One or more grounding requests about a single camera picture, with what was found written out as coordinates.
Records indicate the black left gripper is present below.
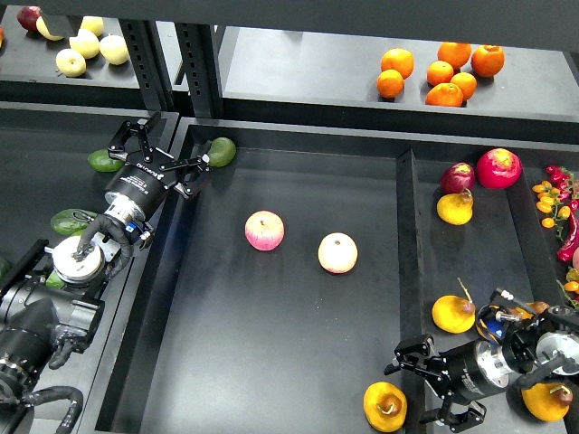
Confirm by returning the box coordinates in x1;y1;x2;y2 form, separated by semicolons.
105;111;211;220

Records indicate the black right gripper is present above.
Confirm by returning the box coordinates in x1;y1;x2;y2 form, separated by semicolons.
384;334;491;429

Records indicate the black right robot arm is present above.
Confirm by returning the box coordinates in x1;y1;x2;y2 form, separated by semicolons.
384;288;578;433

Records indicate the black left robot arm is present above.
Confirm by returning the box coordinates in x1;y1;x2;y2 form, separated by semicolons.
1;114;212;433

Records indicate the green avocado left tray top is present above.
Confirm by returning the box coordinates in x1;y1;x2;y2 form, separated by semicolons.
87;149;124;173

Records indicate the yellow pear with long stem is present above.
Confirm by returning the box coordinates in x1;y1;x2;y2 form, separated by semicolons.
432;278;476;334

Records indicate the green avocado at tray corner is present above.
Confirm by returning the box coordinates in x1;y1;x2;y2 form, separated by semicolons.
208;137;237;167

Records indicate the yellow pear middle right tray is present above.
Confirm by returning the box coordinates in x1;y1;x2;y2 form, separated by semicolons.
474;313;492;342

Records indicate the green avocado at left edge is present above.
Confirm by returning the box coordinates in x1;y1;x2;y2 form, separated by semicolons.
0;258;11;279

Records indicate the black left tray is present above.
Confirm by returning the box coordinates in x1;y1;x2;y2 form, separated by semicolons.
1;103;181;433

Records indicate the black tray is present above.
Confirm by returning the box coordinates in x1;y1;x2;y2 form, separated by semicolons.
396;135;579;434
78;117;435;434
1;103;181;433

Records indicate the pale yellow apple right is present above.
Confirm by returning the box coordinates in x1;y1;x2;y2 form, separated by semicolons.
100;34;129;66

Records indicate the black shelf upright left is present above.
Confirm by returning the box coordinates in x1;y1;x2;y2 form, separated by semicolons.
119;18;175;111

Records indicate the black shelf upright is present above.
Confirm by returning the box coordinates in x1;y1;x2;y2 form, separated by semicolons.
119;18;175;111
175;23;223;119

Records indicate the black shelf upright right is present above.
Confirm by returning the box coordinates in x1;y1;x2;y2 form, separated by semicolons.
175;23;223;119

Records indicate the pale yellow apple front left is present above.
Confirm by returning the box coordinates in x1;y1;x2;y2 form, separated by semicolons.
55;49;87;78

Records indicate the pink red apple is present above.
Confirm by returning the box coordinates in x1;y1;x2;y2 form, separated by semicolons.
244;210;285;251

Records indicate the pale yellow apple middle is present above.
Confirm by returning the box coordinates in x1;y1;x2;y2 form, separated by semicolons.
69;28;100;59

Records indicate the pale yellow apple back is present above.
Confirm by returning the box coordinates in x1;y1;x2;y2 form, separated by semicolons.
81;15;104;37

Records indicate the pale yellow pink apple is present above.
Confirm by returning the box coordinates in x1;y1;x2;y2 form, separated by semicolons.
318;232;358;274

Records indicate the pale yellow apple behind tag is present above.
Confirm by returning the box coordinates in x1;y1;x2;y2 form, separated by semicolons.
36;16;63;41

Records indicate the black right tray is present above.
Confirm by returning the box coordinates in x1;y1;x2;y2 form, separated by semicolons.
396;135;579;434

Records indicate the red chili pepper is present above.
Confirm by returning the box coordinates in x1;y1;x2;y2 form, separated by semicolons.
556;212;578;263

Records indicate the dark red apple on shelf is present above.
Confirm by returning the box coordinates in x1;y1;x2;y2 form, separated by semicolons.
16;5;42;33

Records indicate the black centre tray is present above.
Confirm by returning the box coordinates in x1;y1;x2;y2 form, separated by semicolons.
78;117;435;434

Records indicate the dark red small apple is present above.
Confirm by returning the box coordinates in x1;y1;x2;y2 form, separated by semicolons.
440;162;476;194

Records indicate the cherry tomato bunch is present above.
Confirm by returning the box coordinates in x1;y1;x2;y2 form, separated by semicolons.
531;165;578;229

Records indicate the big red apple right tray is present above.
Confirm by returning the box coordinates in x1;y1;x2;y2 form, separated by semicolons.
475;148;523;189

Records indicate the orange left bottom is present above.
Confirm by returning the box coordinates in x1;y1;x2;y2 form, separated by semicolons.
376;69;404;99

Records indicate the orange left top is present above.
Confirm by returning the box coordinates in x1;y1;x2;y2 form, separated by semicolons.
381;48;414;80

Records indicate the orange front wedge shaped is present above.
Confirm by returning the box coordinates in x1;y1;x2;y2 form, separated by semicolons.
425;82;463;107

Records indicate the orange centre small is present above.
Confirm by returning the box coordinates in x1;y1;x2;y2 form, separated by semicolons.
426;61;454;87

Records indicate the orange small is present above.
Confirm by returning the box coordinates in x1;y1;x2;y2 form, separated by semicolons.
426;61;454;87
451;72;478;101

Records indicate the orange small right front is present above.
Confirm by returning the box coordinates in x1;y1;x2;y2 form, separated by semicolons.
451;72;478;101

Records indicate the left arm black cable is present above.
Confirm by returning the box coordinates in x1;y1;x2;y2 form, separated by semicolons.
0;384;85;434

